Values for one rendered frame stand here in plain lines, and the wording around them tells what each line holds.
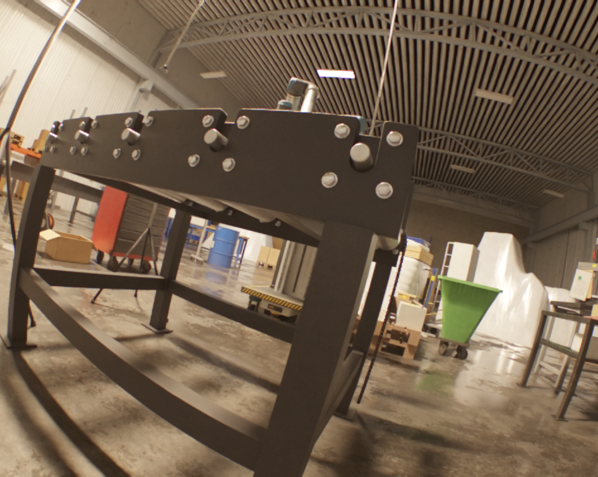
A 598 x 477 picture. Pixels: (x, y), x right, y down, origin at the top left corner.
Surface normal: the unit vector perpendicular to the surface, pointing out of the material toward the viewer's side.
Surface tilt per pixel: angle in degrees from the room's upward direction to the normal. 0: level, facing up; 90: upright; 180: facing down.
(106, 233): 90
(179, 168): 90
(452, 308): 101
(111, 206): 90
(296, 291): 90
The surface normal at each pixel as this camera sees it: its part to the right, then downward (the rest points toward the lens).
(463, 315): -0.49, 0.00
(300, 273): -0.31, -0.15
